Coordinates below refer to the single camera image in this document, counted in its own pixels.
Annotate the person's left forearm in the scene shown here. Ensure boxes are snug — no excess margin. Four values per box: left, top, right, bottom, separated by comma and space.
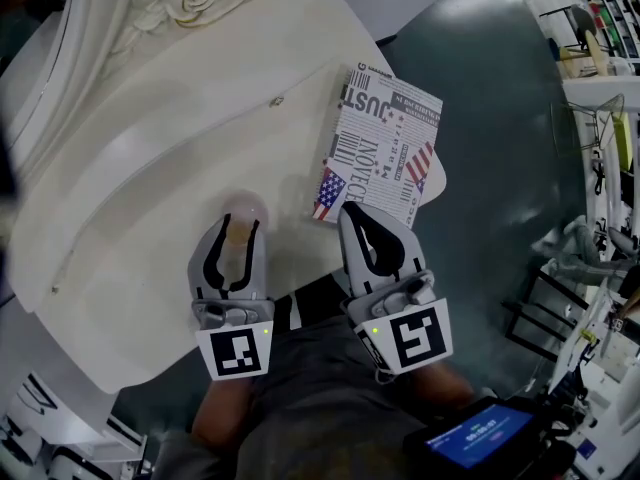
191, 375, 254, 450

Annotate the white wire chair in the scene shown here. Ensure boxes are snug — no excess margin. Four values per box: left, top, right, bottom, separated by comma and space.
563, 92, 627, 155

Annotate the white storage shelf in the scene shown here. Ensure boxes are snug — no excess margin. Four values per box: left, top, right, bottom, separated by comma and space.
586, 0, 640, 60

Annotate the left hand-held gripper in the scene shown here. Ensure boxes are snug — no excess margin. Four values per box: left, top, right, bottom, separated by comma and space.
186, 212, 276, 382

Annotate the white carved dressing table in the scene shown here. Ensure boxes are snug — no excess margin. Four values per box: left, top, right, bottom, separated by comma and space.
0, 0, 448, 395

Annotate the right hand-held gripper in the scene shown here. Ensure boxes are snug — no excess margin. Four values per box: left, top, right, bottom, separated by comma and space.
337, 201, 455, 377

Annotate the round wooden side table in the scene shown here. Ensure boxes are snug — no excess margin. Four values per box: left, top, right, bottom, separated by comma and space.
558, 31, 610, 78

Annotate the black device with blue screen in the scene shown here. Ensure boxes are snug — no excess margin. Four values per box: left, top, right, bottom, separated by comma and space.
402, 396, 537, 472

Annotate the newspaper print flat box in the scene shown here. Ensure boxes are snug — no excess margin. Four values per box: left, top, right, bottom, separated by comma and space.
311, 63, 444, 230

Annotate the black metal frame rack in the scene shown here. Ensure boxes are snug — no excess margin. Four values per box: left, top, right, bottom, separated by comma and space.
501, 266, 592, 365

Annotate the person's grey shirt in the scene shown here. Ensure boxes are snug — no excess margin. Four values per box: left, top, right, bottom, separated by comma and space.
159, 314, 432, 480

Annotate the person's right forearm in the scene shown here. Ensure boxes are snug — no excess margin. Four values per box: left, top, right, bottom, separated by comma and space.
409, 364, 474, 410

